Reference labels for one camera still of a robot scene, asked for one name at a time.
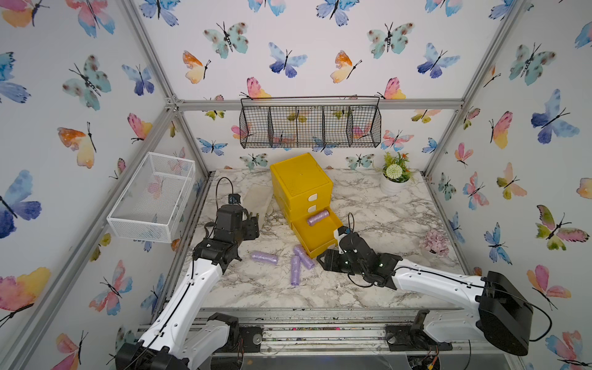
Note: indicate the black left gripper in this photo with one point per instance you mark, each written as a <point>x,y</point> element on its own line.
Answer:
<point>251,228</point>

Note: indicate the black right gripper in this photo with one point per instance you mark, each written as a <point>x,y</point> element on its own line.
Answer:
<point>330,257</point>

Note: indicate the purple roll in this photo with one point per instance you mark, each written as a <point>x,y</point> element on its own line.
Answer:
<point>296,266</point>
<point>313,220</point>
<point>264,258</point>

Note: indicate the yellow three-drawer box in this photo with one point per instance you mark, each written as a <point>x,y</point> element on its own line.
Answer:
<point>302,189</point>

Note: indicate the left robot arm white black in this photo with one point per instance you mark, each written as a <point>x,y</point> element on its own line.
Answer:
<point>168,344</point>

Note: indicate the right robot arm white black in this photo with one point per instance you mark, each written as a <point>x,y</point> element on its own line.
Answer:
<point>486,309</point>

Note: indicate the beige green work glove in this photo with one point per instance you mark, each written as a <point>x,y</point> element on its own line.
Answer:
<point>257,201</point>

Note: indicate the purple roll angled centre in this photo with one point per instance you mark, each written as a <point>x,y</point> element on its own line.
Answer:
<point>306,261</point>

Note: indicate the pink artificial flower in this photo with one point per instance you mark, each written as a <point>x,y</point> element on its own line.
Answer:
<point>435,242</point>

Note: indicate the white pot with green plant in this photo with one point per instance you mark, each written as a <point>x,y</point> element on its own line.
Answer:
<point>395,173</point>

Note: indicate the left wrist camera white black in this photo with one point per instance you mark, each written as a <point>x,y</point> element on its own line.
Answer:
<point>234,198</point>

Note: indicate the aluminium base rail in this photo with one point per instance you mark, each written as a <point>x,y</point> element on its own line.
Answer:
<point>358,338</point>

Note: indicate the white mesh wall basket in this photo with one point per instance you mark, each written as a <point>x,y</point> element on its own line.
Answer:
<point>151,205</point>

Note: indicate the black wire wall basket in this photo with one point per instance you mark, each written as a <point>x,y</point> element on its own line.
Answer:
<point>310,122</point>

